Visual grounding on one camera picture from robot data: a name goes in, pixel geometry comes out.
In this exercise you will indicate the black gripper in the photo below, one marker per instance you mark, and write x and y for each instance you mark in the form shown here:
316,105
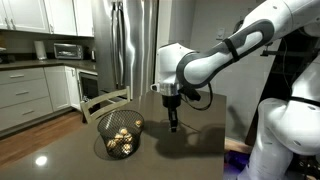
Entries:
172,102

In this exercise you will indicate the burger candy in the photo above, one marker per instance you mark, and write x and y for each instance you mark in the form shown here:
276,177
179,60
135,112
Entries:
138,123
118,137
123,131
111,144

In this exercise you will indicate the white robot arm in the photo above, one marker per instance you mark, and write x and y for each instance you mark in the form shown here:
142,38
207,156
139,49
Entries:
285,128

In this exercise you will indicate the wooden chair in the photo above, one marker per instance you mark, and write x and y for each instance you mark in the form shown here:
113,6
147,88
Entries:
95,108

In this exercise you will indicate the built-in black oven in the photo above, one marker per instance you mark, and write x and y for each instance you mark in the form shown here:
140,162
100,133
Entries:
89,86

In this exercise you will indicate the stainless steel refrigerator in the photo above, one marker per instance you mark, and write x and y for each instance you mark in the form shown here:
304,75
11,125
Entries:
125,34

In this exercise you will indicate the toaster oven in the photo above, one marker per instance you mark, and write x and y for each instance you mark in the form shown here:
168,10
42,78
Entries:
68,51

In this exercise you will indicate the white upper kitchen cabinets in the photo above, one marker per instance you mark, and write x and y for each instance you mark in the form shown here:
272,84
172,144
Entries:
59,17

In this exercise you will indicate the white kitchen cabinets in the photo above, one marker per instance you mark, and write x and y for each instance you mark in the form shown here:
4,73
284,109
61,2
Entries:
31,93
59,17

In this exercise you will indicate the paper towel roll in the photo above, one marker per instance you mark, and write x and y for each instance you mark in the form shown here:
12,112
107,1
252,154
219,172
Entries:
40,50

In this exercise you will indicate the white lower kitchen cabinets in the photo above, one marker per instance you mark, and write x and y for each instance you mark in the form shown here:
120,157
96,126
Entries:
31,93

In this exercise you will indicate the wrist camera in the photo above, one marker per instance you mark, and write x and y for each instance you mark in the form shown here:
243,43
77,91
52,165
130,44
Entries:
192,94

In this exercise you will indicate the black wire mesh basket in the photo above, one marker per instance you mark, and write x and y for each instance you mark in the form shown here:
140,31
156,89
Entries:
109,126

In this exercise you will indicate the wall light switch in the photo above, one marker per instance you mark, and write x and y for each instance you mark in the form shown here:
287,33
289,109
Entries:
220,34

